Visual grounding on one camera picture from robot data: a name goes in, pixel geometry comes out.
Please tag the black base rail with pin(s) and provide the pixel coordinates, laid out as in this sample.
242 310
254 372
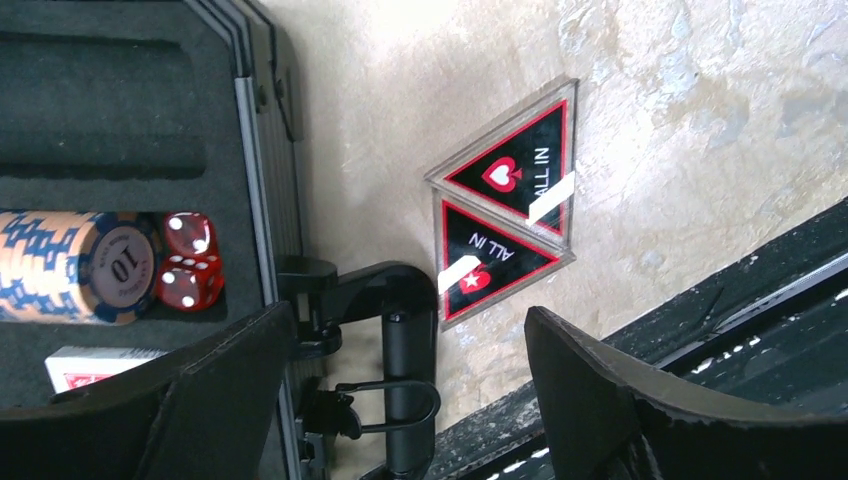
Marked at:
769 327

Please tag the black poker set case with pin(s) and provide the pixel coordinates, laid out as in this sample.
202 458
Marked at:
155 107

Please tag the red die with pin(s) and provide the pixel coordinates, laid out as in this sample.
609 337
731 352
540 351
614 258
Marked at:
190 283
190 234

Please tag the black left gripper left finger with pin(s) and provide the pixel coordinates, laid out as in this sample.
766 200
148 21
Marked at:
199 412

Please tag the red card deck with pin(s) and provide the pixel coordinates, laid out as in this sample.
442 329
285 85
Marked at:
72 367

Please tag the tan blue poker chip roll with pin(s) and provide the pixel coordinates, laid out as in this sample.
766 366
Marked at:
77 267

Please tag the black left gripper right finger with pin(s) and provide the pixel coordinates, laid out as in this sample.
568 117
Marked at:
609 415

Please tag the triangular all-in button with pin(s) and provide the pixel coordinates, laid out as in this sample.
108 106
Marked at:
520 167
481 260

